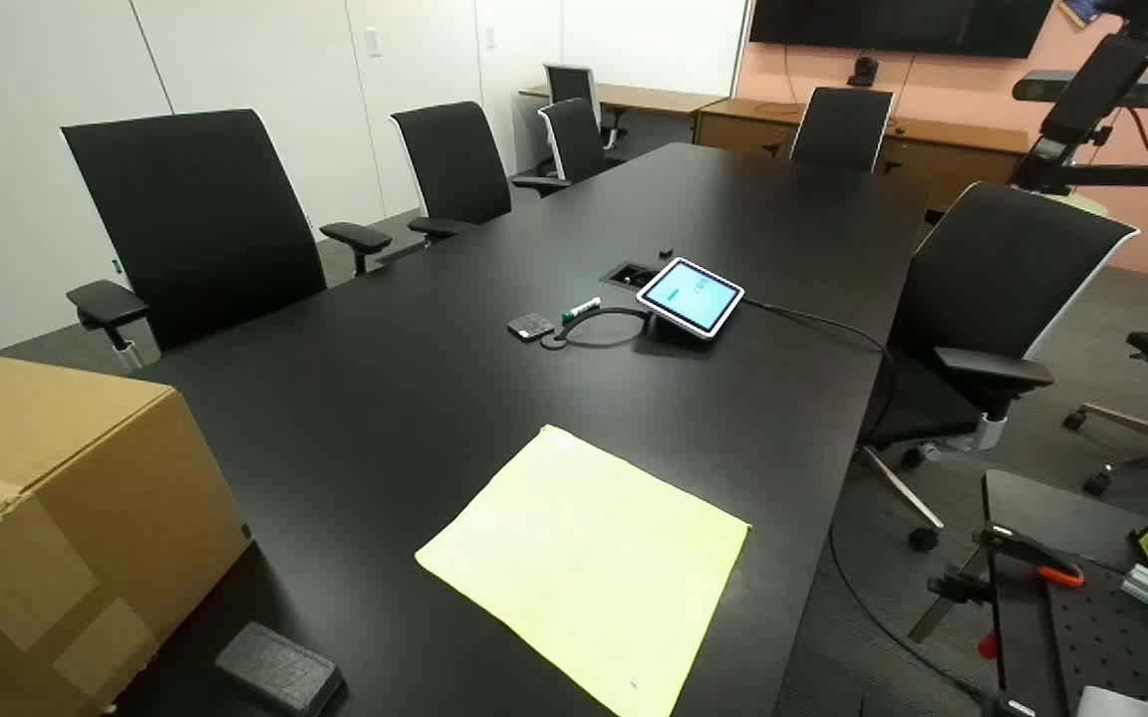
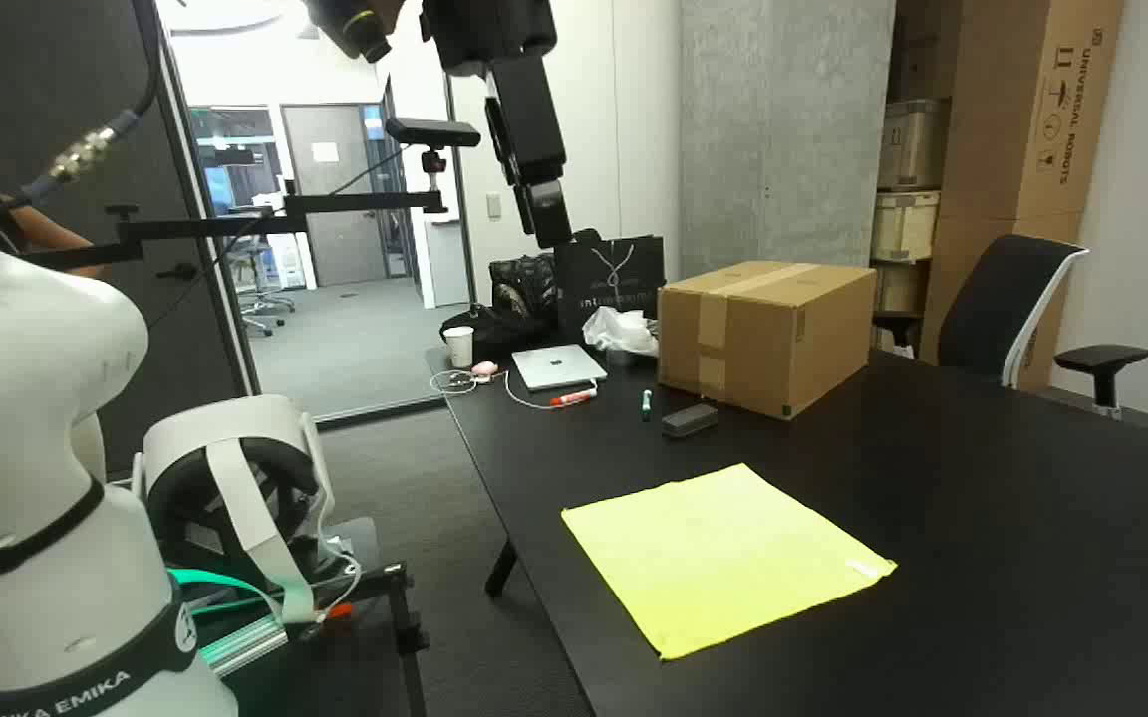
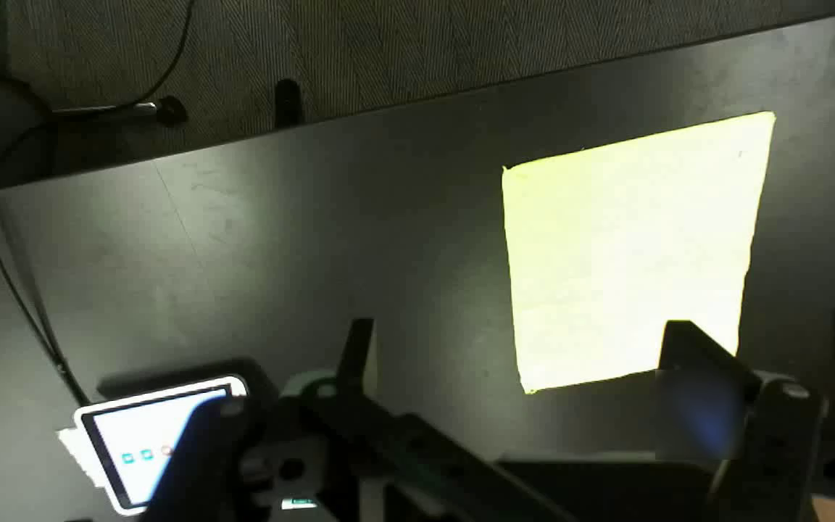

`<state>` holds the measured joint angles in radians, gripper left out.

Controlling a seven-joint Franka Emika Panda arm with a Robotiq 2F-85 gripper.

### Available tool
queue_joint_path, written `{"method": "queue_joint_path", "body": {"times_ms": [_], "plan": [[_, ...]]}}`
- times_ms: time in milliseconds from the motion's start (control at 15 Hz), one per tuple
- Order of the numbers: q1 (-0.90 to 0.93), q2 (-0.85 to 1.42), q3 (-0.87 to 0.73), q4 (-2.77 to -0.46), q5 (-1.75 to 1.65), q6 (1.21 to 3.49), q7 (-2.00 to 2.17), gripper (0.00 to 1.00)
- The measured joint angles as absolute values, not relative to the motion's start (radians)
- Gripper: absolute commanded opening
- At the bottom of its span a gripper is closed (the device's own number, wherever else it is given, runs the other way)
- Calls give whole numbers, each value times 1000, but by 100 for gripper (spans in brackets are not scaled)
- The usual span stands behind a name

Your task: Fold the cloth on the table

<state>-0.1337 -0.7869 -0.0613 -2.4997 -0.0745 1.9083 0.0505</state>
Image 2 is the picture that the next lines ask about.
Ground yellow cloth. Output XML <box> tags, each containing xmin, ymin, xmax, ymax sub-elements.
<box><xmin>561</xmin><ymin>464</ymin><xmax>893</xmax><ymax>661</ymax></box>

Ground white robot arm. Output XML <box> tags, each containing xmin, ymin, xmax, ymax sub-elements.
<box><xmin>0</xmin><ymin>250</ymin><xmax>241</xmax><ymax>717</ymax></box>

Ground white tablet device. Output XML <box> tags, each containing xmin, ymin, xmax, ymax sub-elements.
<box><xmin>509</xmin><ymin>345</ymin><xmax>608</xmax><ymax>392</ymax></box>

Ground white crumpled bag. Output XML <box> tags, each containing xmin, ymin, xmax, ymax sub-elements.
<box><xmin>581</xmin><ymin>306</ymin><xmax>658</xmax><ymax>359</ymax></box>

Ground black backpack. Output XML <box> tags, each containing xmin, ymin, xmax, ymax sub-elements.
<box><xmin>489</xmin><ymin>232</ymin><xmax>665</xmax><ymax>339</ymax></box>

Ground white paper cup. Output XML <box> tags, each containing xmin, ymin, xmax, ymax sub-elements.
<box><xmin>444</xmin><ymin>329</ymin><xmax>475</xmax><ymax>370</ymax></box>

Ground black flat device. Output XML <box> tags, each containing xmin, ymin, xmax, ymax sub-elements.
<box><xmin>661</xmin><ymin>402</ymin><xmax>719</xmax><ymax>437</ymax></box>

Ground cardboard box on table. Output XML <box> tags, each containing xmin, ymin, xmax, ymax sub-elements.
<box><xmin>658</xmin><ymin>258</ymin><xmax>879</xmax><ymax>420</ymax></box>

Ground white VR headset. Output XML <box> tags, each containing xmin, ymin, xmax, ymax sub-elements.
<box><xmin>131</xmin><ymin>395</ymin><xmax>335</xmax><ymax>626</ymax></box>

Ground stacked small cardboard boxes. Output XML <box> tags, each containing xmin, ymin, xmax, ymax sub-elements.
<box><xmin>875</xmin><ymin>99</ymin><xmax>949</xmax><ymax>264</ymax></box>

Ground black white office chair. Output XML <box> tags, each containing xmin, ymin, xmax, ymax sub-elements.
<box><xmin>939</xmin><ymin>232</ymin><xmax>1148</xmax><ymax>410</ymax></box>

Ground tall cardboard box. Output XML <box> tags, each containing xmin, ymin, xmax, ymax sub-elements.
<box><xmin>920</xmin><ymin>0</ymin><xmax>1127</xmax><ymax>354</ymax></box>

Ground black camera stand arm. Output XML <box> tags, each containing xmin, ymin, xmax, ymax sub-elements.
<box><xmin>19</xmin><ymin>113</ymin><xmax>484</xmax><ymax>270</ymax></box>

